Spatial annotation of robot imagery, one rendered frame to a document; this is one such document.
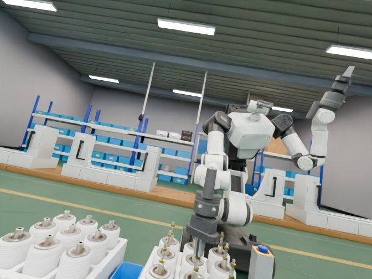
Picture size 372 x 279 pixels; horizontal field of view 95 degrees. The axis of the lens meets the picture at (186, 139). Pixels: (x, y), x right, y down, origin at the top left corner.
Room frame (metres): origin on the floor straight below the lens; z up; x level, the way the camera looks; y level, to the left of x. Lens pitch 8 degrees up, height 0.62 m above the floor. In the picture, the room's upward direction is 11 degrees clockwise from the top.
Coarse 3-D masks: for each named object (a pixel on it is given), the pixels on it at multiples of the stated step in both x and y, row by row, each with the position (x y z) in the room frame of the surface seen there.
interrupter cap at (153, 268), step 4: (156, 264) 0.66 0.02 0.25; (152, 268) 0.64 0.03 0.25; (156, 268) 0.64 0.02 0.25; (164, 268) 0.65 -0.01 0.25; (168, 268) 0.65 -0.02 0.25; (152, 272) 0.62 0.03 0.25; (156, 272) 0.63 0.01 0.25; (164, 272) 0.63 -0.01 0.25; (168, 272) 0.63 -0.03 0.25; (152, 276) 0.60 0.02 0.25; (156, 276) 0.60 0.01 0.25; (160, 276) 0.61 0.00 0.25; (164, 276) 0.61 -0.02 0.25; (168, 276) 0.61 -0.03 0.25
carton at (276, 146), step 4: (272, 140) 5.25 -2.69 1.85; (276, 140) 5.25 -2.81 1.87; (280, 140) 5.25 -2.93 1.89; (268, 144) 5.27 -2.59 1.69; (272, 144) 5.27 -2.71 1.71; (276, 144) 5.27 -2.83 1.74; (280, 144) 5.27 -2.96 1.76; (268, 148) 5.27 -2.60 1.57; (272, 148) 5.27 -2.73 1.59; (276, 148) 5.27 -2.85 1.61; (280, 148) 5.27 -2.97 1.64; (284, 148) 5.27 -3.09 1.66; (272, 152) 5.27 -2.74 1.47; (276, 152) 5.27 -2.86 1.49; (280, 152) 5.27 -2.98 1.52; (284, 152) 5.27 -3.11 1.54
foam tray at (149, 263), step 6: (156, 246) 0.95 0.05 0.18; (180, 252) 0.93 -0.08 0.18; (150, 258) 0.83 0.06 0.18; (180, 258) 0.88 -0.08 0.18; (204, 258) 0.92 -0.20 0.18; (150, 264) 0.79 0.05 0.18; (180, 264) 0.91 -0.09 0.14; (144, 270) 0.74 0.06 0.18; (174, 276) 0.74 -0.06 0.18; (204, 276) 0.78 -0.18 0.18
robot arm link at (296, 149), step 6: (282, 138) 1.03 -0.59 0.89; (288, 138) 1.00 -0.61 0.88; (294, 138) 0.99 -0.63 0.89; (288, 144) 1.01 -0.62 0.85; (294, 144) 0.98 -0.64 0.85; (300, 144) 0.97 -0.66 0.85; (288, 150) 1.02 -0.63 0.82; (294, 150) 0.98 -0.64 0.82; (300, 150) 0.97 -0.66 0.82; (306, 150) 0.97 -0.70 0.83; (294, 156) 0.98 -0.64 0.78; (300, 156) 0.95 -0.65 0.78; (294, 162) 0.98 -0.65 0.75; (300, 162) 0.95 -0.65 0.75; (306, 162) 0.92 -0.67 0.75; (312, 162) 0.90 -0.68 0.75; (300, 168) 0.96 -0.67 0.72; (306, 168) 0.93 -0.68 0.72
